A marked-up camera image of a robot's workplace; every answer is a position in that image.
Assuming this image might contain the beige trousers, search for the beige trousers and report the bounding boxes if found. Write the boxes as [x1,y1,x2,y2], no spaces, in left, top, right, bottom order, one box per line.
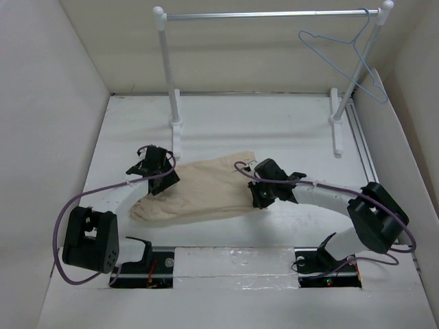
[130,151,258,226]

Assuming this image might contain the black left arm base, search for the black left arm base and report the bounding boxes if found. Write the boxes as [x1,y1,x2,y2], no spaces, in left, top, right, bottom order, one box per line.
[109,249,175,289]

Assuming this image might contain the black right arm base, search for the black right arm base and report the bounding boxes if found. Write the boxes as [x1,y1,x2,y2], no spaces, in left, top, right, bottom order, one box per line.
[291,247,361,289]

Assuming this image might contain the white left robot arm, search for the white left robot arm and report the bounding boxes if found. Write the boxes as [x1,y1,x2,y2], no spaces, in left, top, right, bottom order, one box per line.
[52,145,179,285]

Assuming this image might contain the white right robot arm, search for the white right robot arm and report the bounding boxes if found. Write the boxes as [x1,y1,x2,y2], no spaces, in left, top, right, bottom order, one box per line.
[239,158,410,273]

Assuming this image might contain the white metal clothes rack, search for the white metal clothes rack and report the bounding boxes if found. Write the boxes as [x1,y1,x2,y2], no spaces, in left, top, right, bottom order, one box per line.
[146,1,398,158]

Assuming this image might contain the aluminium side rail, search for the aluminium side rail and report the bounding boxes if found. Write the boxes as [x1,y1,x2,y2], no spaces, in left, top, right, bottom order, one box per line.
[345,100,379,182]

